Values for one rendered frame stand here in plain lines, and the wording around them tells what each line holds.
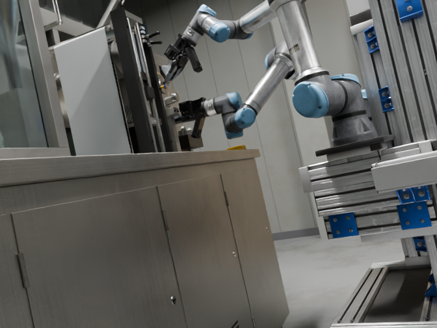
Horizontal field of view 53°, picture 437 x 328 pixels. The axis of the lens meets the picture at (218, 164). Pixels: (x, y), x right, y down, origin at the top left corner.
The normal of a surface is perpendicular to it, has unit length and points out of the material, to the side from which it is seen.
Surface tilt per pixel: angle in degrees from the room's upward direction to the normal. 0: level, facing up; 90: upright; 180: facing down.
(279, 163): 90
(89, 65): 90
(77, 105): 90
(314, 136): 90
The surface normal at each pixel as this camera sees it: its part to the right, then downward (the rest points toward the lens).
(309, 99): -0.75, 0.28
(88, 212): 0.91, -0.22
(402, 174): -0.49, 0.07
